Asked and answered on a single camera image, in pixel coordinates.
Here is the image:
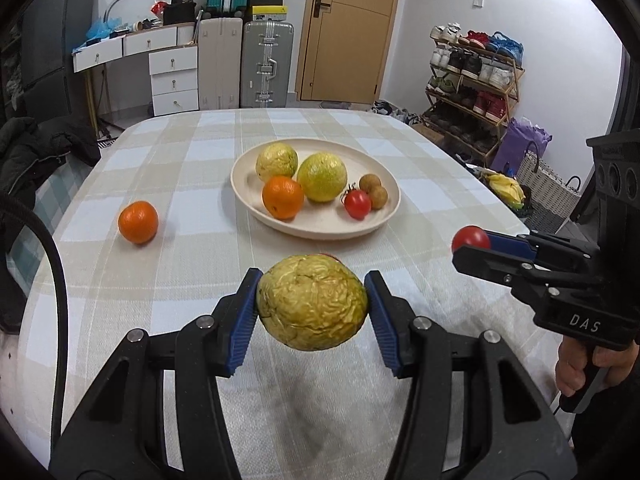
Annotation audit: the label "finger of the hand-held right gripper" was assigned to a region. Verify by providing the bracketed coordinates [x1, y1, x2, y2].
[481, 229, 599, 274]
[451, 244, 595, 292]

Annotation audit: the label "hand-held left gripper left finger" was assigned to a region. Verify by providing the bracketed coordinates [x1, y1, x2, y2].
[48, 267, 264, 480]

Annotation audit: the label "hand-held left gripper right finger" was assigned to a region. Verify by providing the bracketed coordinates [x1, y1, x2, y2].
[364, 270, 578, 480]

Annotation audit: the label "red cherry tomato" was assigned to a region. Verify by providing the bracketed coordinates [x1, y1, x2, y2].
[451, 226, 492, 255]

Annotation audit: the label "wrinkled yellow passion fruit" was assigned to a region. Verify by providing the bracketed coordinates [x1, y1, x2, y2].
[256, 254, 370, 352]

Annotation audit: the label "cream round plate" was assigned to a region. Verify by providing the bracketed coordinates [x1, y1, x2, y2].
[230, 138, 402, 240]

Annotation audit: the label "red tomato with stem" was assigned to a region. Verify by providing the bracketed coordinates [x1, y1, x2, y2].
[343, 185, 372, 221]

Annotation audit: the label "orange mandarin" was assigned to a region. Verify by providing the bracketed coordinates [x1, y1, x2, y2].
[118, 200, 160, 246]
[262, 175, 305, 221]

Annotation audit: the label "green yellow citrus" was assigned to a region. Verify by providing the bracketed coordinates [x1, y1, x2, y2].
[297, 152, 348, 204]

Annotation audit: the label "smooth yellow guava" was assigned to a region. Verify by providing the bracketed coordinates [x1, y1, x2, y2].
[255, 142, 299, 183]

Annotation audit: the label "person's right hand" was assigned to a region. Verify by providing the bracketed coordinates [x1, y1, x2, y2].
[554, 332, 637, 399]

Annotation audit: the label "bunch of bananas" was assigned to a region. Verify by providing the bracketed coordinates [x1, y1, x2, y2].
[487, 172, 526, 208]

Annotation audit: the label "woven basket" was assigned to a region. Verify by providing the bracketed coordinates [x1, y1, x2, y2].
[515, 150, 583, 211]

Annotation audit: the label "purple bag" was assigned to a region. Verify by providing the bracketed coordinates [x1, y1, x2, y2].
[492, 117, 553, 176]

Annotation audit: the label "wooden shoe rack with shoes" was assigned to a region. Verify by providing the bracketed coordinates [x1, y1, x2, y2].
[425, 22, 526, 161]

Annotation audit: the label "shoes on floor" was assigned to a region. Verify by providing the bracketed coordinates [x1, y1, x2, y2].
[371, 100, 426, 126]

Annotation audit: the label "plaid blue bedding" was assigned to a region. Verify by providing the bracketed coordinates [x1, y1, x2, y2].
[10, 160, 96, 306]

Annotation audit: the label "white drawer desk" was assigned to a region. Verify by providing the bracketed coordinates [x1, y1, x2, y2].
[72, 22, 201, 117]

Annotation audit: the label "wooden door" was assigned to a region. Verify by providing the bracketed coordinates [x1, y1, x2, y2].
[295, 0, 405, 102]

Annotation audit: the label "beige suitcase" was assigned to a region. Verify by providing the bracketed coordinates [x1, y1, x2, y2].
[197, 17, 246, 110]

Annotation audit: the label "silver suitcase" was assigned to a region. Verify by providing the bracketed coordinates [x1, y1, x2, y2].
[241, 21, 295, 108]

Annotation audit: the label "black jacket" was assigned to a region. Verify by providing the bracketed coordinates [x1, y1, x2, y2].
[0, 116, 101, 333]

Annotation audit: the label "blue plastic bag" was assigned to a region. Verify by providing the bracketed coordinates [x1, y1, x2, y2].
[86, 19, 126, 41]

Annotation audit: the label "dark refrigerator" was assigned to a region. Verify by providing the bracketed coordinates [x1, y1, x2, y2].
[17, 0, 96, 121]

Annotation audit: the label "black cable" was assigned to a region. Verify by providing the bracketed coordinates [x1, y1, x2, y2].
[0, 192, 69, 441]

